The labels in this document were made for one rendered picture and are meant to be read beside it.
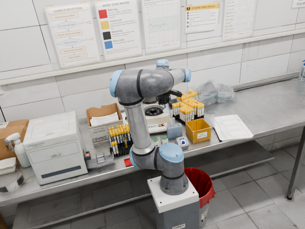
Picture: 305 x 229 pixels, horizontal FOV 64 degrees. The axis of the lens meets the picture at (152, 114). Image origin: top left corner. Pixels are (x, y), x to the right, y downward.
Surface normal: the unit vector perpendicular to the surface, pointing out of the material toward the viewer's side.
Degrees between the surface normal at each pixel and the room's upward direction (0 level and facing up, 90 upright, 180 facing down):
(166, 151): 6
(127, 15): 94
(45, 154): 90
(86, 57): 95
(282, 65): 90
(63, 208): 0
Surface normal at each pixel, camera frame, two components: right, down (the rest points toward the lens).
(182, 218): 0.28, 0.45
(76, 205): -0.08, -0.87
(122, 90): -0.31, 0.49
